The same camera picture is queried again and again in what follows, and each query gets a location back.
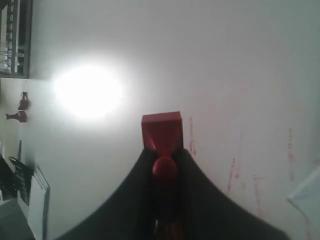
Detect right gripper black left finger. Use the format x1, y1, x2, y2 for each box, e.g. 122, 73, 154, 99
59, 149, 157, 240

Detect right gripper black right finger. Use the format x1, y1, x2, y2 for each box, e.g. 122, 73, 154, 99
173, 149, 289, 240

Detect red plastic stamp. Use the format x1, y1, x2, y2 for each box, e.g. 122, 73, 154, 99
141, 111, 184, 186

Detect white paper sheet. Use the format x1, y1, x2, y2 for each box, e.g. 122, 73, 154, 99
286, 164, 320, 240

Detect shelf rack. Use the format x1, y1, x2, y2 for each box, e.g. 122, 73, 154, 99
0, 0, 33, 79

